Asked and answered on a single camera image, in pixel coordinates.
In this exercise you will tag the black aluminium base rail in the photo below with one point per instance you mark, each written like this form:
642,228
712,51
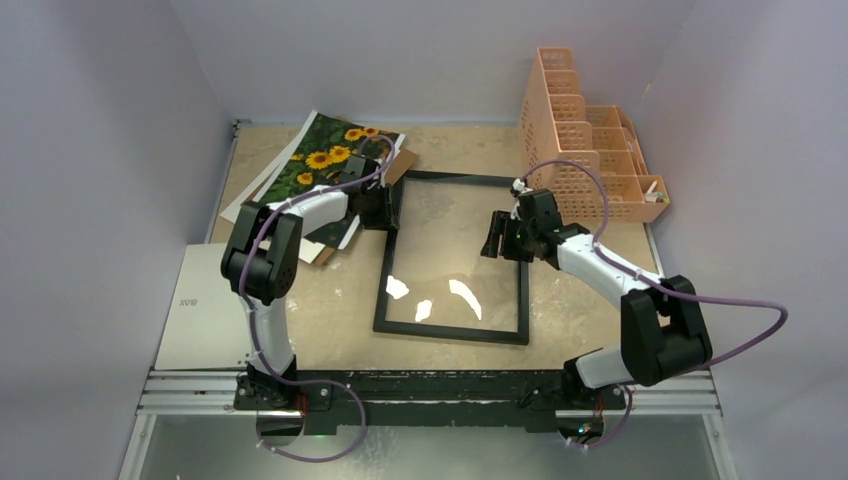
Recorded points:
535,400

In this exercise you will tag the brown frame backing board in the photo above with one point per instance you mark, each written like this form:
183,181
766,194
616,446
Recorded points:
397,169

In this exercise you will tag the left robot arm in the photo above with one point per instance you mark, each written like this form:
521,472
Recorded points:
261,258

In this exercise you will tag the orange plastic organizer basket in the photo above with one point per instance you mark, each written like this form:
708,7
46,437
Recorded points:
556,122

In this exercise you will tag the small items in organizer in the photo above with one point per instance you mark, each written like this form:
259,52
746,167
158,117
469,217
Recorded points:
654,194

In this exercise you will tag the black picture frame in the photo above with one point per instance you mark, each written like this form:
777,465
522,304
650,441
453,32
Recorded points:
518,337

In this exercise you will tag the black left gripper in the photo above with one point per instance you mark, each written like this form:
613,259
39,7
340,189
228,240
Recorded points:
384,219

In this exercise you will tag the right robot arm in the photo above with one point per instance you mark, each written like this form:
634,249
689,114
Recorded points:
662,330

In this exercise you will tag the white mat board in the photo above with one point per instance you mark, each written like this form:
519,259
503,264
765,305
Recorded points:
316,156

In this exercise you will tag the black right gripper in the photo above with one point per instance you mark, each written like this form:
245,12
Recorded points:
506,234

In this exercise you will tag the sunflower photo print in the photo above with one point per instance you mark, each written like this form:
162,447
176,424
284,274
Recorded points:
327,233

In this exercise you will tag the white sheet on table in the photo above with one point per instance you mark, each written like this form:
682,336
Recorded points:
206,327

